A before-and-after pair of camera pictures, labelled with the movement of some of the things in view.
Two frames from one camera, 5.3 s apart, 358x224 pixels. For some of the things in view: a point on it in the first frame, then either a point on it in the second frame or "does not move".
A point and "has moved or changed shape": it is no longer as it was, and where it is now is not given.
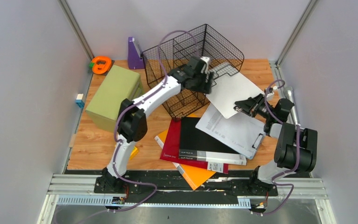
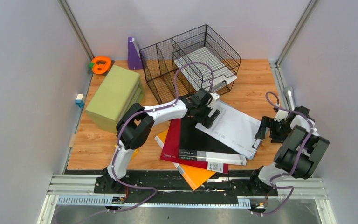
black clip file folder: (196, 145) does not move
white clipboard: (227, 89) has moved or changed shape
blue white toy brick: (79, 101) does not move
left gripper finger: (208, 89) → (208, 122)
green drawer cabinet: (120, 84) does not move
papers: (244, 133) does not move
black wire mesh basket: (224, 59) does not move
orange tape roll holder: (101, 65) does not move
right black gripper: (245, 106) → (265, 122)
